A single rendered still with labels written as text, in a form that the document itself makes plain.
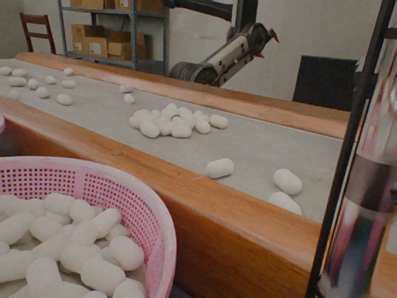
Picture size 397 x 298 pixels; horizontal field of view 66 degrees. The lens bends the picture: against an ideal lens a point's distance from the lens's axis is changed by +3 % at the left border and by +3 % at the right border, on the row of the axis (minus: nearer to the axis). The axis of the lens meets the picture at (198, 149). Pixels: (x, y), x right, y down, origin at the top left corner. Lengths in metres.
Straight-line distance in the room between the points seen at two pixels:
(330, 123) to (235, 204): 0.35
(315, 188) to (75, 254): 0.25
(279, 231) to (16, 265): 0.18
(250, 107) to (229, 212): 0.40
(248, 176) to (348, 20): 2.16
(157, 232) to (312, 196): 0.18
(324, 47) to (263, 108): 1.91
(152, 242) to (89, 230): 0.05
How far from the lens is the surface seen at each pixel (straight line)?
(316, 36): 2.51
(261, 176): 0.37
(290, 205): 0.28
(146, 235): 0.26
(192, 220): 0.25
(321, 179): 0.39
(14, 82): 0.84
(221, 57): 1.00
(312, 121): 0.57
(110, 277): 0.23
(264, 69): 2.65
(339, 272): 0.18
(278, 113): 0.60
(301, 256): 0.22
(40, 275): 0.24
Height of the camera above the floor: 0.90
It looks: 22 degrees down
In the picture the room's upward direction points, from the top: 4 degrees clockwise
